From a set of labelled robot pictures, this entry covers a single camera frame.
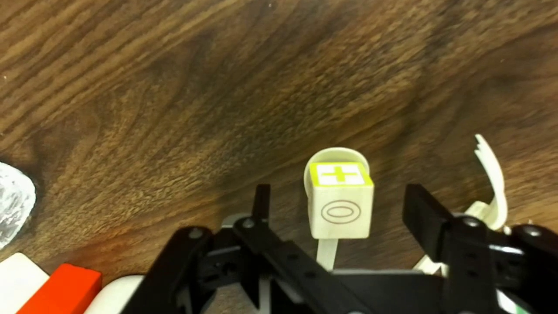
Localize white block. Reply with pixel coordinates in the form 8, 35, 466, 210
0, 253, 50, 314

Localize white plastic fork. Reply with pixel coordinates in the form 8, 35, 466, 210
412, 133, 513, 276

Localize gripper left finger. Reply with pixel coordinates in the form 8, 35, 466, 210
121, 184, 367, 314

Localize orange block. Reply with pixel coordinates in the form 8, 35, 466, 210
17, 263, 103, 314

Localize white rounded object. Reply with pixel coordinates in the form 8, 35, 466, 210
84, 274, 147, 314

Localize white wooden dice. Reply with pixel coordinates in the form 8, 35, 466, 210
308, 162, 375, 240

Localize white plastic spoon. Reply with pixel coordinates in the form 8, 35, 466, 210
303, 147, 371, 272

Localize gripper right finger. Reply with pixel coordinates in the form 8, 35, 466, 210
401, 184, 558, 314

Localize crumpled foil ball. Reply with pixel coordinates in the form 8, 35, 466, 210
0, 162, 37, 250

